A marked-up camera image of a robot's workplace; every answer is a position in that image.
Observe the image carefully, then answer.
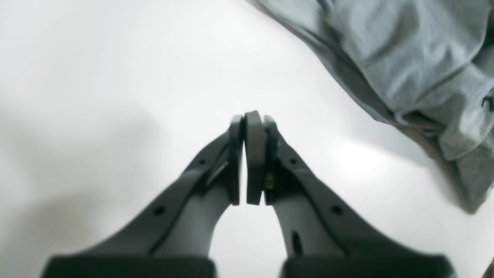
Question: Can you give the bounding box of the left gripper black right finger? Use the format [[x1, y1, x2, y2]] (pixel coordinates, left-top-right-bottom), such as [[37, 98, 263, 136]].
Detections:
[[243, 111, 456, 278]]

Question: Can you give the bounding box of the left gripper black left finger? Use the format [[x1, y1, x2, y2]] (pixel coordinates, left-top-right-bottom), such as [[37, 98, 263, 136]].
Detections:
[[42, 115, 243, 278]]

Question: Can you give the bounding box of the grey T-shirt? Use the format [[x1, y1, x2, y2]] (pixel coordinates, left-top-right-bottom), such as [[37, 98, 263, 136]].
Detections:
[[256, 0, 494, 212]]

